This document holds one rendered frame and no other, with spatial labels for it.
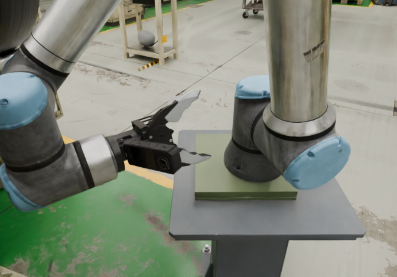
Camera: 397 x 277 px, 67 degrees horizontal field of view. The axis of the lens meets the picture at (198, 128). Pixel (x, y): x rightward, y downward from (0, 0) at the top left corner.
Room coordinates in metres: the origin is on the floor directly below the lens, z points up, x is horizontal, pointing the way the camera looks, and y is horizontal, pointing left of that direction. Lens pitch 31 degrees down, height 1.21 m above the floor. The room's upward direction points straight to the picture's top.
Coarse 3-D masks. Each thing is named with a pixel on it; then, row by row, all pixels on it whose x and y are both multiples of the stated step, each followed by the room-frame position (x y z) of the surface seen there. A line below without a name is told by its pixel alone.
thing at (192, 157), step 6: (180, 150) 0.49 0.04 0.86; (186, 150) 0.50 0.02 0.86; (180, 156) 0.49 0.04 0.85; (186, 156) 0.49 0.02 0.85; (192, 156) 0.50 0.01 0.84; (198, 156) 0.50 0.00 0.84; (204, 156) 0.51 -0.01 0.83; (210, 156) 0.52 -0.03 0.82; (186, 162) 0.49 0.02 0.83; (192, 162) 0.49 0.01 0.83; (198, 162) 0.50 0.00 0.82
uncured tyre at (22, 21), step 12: (0, 0) 0.82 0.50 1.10; (12, 0) 0.85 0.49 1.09; (24, 0) 0.89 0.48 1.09; (36, 0) 0.94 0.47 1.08; (0, 12) 0.82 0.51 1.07; (12, 12) 0.86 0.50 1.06; (24, 12) 0.90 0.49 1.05; (36, 12) 0.95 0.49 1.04; (0, 24) 0.83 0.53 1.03; (12, 24) 0.87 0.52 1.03; (24, 24) 0.91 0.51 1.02; (0, 36) 0.84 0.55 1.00; (12, 36) 0.89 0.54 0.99; (24, 36) 0.94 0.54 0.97; (0, 48) 0.88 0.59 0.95; (12, 48) 0.95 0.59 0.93
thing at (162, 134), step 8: (136, 120) 0.53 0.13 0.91; (144, 120) 0.52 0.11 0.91; (136, 128) 0.50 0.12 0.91; (144, 128) 0.49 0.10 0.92; (160, 128) 0.48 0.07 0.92; (168, 128) 0.49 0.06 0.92; (112, 136) 0.46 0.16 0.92; (120, 136) 0.50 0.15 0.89; (128, 136) 0.50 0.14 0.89; (136, 136) 0.49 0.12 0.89; (144, 136) 0.47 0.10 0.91; (152, 136) 0.47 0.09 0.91; (160, 136) 0.48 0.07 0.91; (168, 136) 0.48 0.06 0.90; (112, 144) 0.44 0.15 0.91; (120, 144) 0.48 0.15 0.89; (168, 144) 0.48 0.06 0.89; (176, 144) 0.49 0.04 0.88; (120, 152) 0.43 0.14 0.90; (120, 160) 0.43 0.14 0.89; (120, 168) 0.43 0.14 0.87
